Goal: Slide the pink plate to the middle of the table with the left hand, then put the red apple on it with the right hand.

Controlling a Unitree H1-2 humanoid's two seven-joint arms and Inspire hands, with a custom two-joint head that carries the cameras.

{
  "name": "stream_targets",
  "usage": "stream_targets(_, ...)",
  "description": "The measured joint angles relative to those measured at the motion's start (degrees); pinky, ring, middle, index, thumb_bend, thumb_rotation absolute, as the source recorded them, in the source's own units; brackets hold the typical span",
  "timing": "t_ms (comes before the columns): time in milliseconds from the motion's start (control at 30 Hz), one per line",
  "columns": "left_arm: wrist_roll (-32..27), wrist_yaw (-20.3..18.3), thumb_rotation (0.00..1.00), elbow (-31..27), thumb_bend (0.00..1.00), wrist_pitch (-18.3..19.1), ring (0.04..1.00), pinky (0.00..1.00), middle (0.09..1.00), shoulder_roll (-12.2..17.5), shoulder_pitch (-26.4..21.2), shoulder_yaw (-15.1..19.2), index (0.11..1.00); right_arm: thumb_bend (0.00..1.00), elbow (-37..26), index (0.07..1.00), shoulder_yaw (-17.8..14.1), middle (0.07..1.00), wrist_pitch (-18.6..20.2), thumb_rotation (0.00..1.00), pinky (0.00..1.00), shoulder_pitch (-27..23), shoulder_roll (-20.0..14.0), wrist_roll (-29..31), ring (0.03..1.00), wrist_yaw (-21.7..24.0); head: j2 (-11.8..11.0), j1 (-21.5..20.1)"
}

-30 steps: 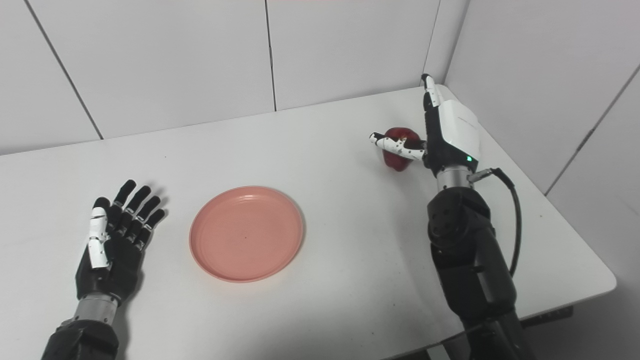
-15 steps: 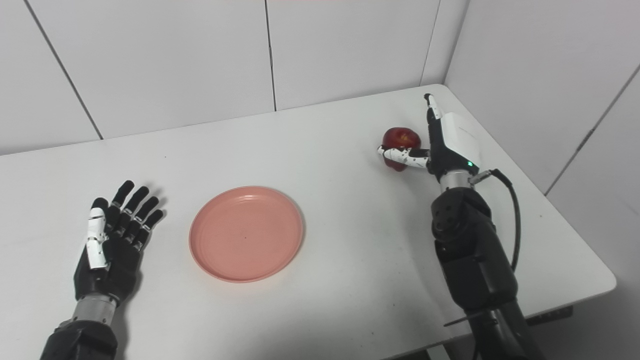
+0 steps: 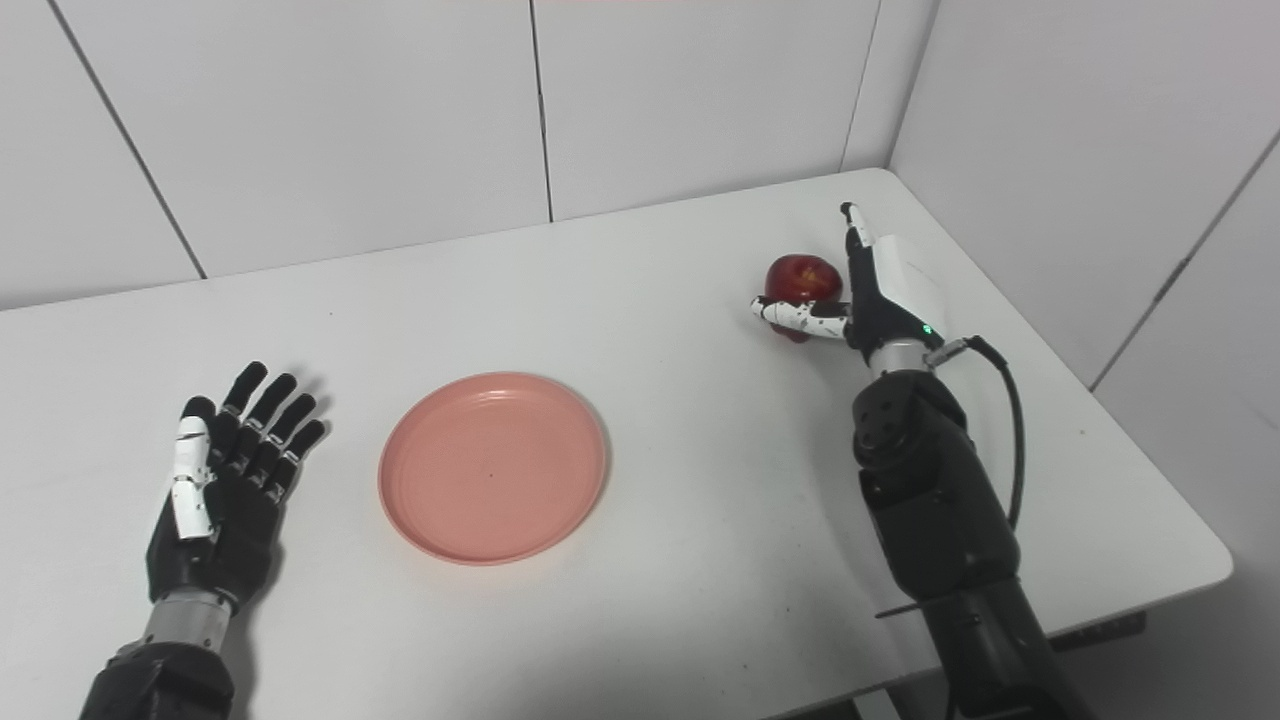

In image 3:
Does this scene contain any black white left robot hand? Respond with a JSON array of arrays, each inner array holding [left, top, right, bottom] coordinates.
[[146, 361, 328, 613]]

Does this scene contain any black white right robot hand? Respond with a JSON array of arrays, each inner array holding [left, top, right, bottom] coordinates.
[[751, 202, 948, 369]]

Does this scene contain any red apple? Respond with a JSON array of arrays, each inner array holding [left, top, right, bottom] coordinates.
[[765, 254, 844, 344]]

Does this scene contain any pink round plate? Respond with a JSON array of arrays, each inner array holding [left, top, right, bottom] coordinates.
[[377, 372, 608, 567]]

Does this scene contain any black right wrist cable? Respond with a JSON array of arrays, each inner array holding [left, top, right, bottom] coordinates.
[[925, 335, 1027, 531]]

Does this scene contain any black table frame bar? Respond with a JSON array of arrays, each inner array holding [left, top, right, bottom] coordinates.
[[1050, 612, 1147, 653]]

